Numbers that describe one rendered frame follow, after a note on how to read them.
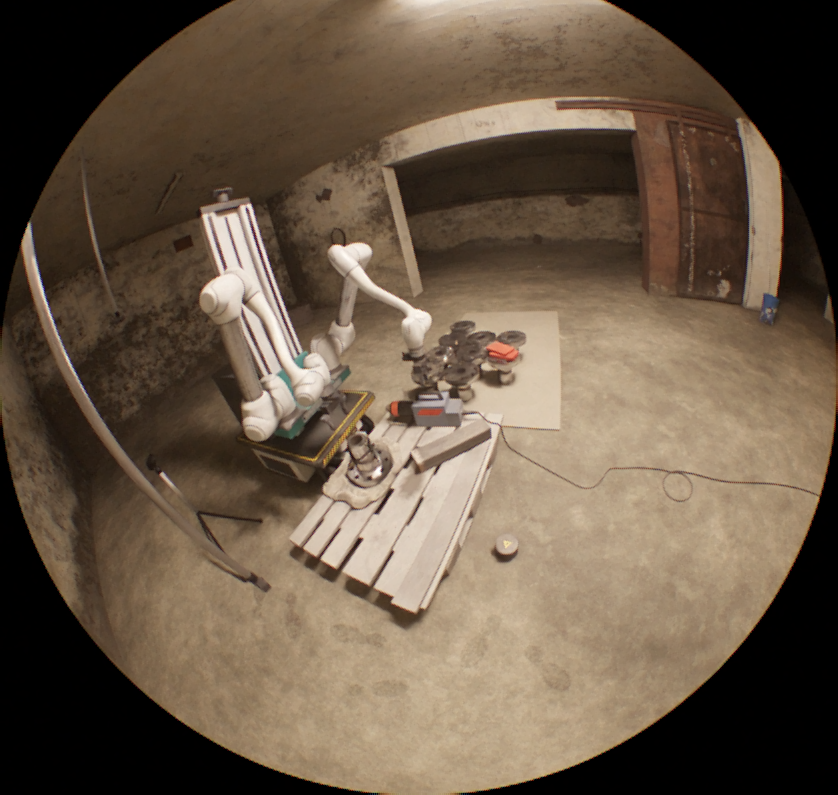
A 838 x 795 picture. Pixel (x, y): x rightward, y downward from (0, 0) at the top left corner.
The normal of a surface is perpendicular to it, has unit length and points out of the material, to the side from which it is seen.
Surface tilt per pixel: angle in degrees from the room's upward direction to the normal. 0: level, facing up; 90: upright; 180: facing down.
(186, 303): 90
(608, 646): 0
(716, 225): 90
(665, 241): 90
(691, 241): 90
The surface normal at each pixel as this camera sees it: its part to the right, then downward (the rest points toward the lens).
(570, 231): -0.42, 0.55
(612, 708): -0.22, -0.84
